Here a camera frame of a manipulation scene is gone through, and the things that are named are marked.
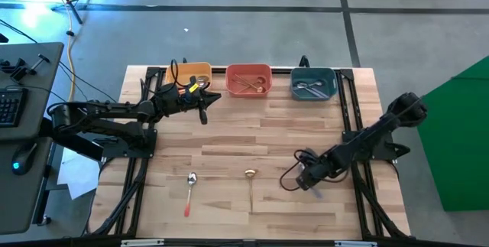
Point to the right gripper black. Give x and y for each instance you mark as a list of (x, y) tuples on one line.
[(311, 174)]

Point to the black desk clamp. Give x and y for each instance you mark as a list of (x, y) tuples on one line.
[(19, 72)]

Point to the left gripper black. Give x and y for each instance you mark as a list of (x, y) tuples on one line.
[(181, 98)]

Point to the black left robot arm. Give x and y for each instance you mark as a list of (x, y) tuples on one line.
[(114, 124)]

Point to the white paper sheet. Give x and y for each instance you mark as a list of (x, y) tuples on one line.
[(76, 178)]

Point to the yellow plastic bin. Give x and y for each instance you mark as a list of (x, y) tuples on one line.
[(187, 70)]

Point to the green panel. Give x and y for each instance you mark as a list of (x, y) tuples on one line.
[(458, 143)]

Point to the grey desk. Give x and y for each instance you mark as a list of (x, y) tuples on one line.
[(23, 201)]

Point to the silver metal bracket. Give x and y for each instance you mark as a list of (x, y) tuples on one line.
[(141, 242), (355, 244)]

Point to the black computer mouse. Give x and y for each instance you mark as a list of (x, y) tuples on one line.
[(24, 157)]

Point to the yellow tag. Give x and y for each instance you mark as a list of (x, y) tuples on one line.
[(193, 87)]

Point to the black aluminium table frame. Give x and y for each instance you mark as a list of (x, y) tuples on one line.
[(342, 105)]

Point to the orange plastic bin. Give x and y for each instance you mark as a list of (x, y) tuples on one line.
[(250, 67)]

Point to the dark teal plastic bin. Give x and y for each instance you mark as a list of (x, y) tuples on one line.
[(313, 73)]

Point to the black keyboard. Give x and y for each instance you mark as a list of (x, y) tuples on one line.
[(11, 107)]

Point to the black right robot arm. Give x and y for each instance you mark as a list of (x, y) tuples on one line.
[(366, 140)]

